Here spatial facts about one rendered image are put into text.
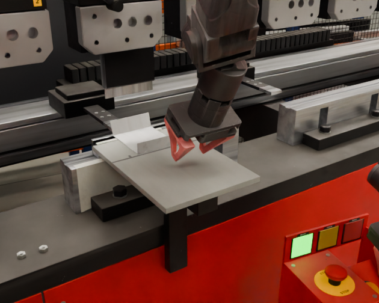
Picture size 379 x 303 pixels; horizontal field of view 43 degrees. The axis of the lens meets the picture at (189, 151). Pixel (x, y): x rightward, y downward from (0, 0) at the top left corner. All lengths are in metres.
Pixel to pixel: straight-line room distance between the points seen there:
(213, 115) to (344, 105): 0.67
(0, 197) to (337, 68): 1.97
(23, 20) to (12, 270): 0.39
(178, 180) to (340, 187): 0.55
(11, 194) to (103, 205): 2.03
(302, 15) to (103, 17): 0.46
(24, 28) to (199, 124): 0.30
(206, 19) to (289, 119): 0.67
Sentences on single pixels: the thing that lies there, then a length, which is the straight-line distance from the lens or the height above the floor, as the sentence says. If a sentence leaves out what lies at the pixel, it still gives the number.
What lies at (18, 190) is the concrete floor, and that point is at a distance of 2.92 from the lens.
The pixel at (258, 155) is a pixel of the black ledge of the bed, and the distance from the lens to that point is 1.15.
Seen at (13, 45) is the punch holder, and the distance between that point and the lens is 0.78.
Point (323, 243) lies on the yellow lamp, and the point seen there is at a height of 0.80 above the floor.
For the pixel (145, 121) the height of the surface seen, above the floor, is 1.01.
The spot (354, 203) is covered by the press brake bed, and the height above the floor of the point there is 0.73.
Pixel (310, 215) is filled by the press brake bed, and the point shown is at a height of 0.75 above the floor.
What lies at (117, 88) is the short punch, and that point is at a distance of 0.91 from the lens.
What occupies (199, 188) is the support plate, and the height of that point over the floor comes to 1.00.
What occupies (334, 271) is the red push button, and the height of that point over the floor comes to 0.81.
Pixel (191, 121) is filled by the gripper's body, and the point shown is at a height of 1.11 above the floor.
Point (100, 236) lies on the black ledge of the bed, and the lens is 0.87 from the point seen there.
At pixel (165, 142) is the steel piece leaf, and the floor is 1.01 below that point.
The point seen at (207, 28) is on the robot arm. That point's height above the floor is 1.26.
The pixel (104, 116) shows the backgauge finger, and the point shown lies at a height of 1.00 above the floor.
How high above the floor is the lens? 1.37
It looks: 25 degrees down
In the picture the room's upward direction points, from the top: straight up
